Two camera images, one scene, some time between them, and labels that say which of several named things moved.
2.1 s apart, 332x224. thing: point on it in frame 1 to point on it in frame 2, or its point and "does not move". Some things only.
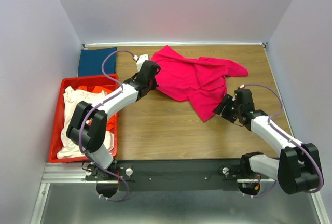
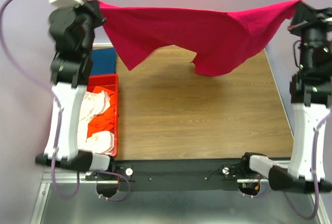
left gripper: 154,84 to 91,8
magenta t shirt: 202,81 to 225,43
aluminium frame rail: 59,172 does not move
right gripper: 226,99 to 305,16
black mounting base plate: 170,175 does not move
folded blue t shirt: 91,61 does not move
